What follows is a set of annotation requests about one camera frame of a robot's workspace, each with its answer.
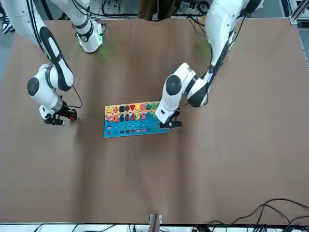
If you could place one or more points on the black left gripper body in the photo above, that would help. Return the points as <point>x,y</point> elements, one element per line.
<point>175,113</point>

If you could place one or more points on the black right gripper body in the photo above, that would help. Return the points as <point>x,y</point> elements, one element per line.
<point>64,111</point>

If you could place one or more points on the blue wooden toy board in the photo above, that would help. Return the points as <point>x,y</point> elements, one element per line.
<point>135,129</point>

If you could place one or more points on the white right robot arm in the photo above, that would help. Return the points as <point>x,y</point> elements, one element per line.
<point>46,94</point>

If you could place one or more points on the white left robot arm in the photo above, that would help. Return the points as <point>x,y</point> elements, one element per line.
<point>171,96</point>

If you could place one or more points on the green number three piece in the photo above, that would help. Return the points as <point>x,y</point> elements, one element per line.
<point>153,114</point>

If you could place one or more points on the green circle piece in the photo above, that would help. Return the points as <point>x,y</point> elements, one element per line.
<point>153,105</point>

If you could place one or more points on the teal heart piece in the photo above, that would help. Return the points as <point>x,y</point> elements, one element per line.
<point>148,106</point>

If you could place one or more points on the pink number five piece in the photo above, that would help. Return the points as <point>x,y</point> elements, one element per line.
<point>143,115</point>

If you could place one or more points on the pink trapezoid piece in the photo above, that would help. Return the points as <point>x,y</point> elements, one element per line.
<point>143,106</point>

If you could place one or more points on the pink greater-than sign piece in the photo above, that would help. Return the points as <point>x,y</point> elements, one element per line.
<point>109,118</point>

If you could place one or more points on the yellow equals sign piece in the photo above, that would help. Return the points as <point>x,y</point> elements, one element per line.
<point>109,109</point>

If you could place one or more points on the yellow number six piece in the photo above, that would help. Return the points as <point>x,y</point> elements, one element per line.
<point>138,116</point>

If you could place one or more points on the yellow shape piece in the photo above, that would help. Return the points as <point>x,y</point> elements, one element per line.
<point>138,107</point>

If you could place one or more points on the red number seven piece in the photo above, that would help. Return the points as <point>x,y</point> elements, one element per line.
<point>133,116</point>

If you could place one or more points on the red triangle piece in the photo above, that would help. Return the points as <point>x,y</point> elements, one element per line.
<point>132,107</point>

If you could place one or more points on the orange plus sign piece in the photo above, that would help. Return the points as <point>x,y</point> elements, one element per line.
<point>116,109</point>

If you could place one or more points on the grey purple number eight piece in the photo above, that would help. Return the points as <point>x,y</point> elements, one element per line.
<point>128,117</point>

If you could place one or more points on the dark brown shape piece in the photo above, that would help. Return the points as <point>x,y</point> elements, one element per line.
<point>127,108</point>

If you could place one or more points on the dark green square piece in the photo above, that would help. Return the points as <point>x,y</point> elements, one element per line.
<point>122,108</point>

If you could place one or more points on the dark teal number nine piece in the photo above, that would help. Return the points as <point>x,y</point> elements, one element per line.
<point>122,117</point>

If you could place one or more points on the striped shoe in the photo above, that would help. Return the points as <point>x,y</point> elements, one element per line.
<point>6,24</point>

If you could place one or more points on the aluminium frame post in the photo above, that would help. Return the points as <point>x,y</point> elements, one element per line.
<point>295,17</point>

